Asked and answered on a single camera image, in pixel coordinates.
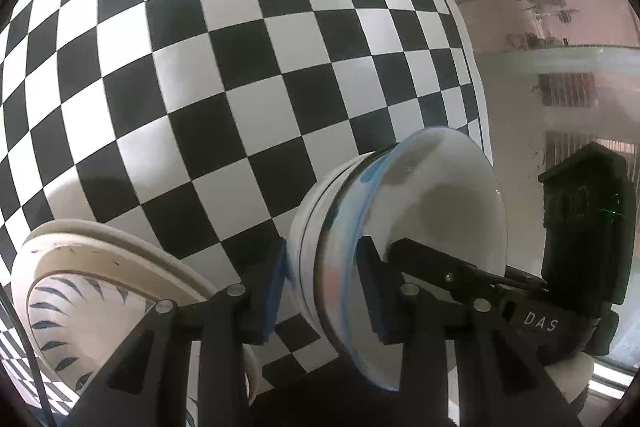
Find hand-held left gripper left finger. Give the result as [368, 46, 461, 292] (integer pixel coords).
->
[75, 239, 289, 427]

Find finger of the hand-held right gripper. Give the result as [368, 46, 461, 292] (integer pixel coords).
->
[387, 238, 507, 304]
[500, 268, 549, 293]

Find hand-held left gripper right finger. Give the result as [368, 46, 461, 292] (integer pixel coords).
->
[356, 236, 583, 427]

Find white bowl blue dots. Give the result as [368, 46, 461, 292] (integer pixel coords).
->
[320, 127, 509, 393]

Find white plate blue leaf pattern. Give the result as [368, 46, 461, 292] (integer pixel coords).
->
[26, 274, 203, 410]

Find person's right hand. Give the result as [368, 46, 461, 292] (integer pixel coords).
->
[542, 352, 597, 415]

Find slatted window grille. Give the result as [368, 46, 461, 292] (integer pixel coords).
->
[544, 131, 640, 190]
[537, 72, 601, 108]

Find metal drying rack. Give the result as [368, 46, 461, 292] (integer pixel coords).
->
[517, 0, 581, 25]

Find black white checkered tablecloth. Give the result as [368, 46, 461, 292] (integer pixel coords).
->
[0, 0, 493, 427]

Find thin black cable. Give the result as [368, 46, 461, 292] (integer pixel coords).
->
[0, 287, 57, 427]

